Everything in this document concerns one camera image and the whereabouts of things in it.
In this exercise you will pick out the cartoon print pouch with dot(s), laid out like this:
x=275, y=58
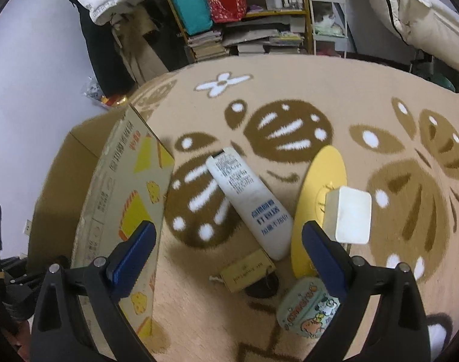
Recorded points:
x=301, y=313

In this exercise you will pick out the pile of grey papers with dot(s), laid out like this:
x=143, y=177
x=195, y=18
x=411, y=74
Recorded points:
x=259, y=28

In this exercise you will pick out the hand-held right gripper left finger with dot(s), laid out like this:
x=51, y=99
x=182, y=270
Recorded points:
x=133, y=260

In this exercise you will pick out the black round key fob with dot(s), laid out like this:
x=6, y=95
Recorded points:
x=261, y=289

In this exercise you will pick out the black coat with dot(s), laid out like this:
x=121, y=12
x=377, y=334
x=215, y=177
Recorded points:
x=97, y=52

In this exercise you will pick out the yellow round disc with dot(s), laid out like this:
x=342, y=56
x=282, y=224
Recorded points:
x=320, y=173

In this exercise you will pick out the stack of old books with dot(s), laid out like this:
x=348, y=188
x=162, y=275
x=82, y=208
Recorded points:
x=207, y=47

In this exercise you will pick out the white square charger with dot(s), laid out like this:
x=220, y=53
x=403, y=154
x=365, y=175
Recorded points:
x=352, y=215

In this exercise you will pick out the beige coat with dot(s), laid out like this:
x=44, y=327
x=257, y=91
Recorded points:
x=146, y=52

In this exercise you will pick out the green soft pack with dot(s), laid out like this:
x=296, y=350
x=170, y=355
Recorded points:
x=329, y=30

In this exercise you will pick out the white wall socket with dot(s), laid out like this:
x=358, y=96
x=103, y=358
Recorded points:
x=26, y=227

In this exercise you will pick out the white remote control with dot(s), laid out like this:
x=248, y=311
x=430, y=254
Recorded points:
x=248, y=196

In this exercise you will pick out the tan rectangular key tag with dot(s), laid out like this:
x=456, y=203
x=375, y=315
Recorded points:
x=244, y=269

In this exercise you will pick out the row of small cosmetic bottles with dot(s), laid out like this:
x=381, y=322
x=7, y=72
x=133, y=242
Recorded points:
x=293, y=3

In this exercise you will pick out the teal bag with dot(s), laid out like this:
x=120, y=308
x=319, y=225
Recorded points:
x=191, y=11

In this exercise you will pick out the cardboard box with yellow print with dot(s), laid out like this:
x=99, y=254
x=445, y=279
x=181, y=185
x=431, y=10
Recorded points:
x=112, y=181

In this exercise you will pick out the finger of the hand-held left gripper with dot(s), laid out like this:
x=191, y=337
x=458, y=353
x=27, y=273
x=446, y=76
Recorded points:
x=18, y=286

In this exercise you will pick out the printed blanket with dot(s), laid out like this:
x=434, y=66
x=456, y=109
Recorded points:
x=327, y=83

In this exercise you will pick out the cat plush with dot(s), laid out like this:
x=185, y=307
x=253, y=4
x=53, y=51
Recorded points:
x=325, y=17

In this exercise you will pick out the cream padded chair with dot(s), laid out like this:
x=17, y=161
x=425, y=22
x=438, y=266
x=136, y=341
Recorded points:
x=422, y=19

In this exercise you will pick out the wooden shelf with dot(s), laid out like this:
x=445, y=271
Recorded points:
x=278, y=14

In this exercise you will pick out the pile of snack bags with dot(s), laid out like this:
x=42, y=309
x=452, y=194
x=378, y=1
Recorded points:
x=91, y=90

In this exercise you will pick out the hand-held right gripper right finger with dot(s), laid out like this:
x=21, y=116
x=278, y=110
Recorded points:
x=327, y=260

